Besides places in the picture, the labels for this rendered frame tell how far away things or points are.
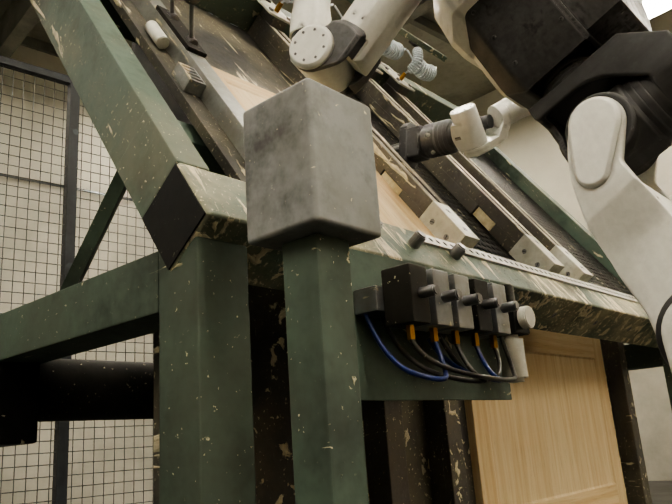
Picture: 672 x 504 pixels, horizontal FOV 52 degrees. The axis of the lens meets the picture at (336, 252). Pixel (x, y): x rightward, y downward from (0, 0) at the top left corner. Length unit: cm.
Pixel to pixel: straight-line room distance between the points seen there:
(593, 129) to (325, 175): 49
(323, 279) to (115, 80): 57
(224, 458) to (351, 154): 41
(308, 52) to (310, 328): 53
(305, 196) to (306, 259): 8
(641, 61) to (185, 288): 75
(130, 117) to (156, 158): 12
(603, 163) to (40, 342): 96
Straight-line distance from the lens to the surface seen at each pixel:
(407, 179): 165
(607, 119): 113
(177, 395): 93
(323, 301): 79
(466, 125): 172
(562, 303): 179
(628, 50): 119
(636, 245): 111
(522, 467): 199
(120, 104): 119
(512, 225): 199
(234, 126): 135
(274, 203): 82
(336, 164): 82
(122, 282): 107
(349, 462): 79
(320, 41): 117
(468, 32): 130
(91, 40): 134
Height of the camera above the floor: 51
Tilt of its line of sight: 15 degrees up
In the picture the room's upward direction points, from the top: 4 degrees counter-clockwise
